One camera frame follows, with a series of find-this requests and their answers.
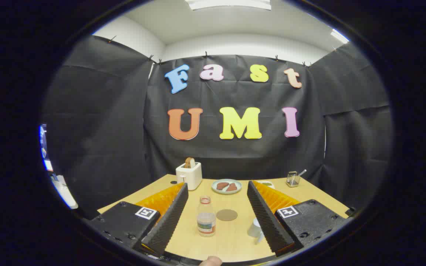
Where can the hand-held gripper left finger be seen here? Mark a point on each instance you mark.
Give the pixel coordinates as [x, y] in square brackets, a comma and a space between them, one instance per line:
[168, 225]

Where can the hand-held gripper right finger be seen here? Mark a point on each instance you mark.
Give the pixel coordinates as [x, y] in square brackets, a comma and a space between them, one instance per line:
[268, 221]

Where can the white cup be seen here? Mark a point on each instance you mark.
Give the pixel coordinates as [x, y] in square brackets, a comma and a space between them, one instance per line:
[254, 228]

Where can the clear plastic juice bottle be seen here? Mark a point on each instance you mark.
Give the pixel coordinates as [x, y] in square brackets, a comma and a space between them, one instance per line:
[206, 221]

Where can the round brown coaster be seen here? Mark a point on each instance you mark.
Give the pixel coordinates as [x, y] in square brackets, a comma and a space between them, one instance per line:
[227, 215]

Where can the small white seasoning dish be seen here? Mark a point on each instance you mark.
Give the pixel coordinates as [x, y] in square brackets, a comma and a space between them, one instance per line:
[268, 183]

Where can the wooden table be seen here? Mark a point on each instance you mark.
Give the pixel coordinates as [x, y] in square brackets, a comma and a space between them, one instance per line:
[231, 240]

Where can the square glass container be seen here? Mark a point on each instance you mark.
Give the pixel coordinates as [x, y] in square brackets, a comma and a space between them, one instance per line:
[293, 180]

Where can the brown meat piece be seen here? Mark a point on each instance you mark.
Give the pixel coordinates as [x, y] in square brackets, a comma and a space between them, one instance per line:
[222, 186]
[232, 187]

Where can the pale green plate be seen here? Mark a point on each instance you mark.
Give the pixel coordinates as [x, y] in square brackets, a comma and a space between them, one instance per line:
[226, 192]

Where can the white toaster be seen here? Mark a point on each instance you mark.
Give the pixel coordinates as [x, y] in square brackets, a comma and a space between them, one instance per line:
[190, 176]

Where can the small metal spoon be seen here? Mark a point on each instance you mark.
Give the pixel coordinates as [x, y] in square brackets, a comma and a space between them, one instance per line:
[302, 172]

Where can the brown bread slice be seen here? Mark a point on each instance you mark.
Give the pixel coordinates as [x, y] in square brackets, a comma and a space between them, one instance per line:
[189, 163]

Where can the black backdrop cloth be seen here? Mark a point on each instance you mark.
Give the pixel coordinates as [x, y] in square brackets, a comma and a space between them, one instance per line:
[213, 155]

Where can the small ceiling light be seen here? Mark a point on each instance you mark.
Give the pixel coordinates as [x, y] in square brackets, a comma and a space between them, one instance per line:
[339, 36]

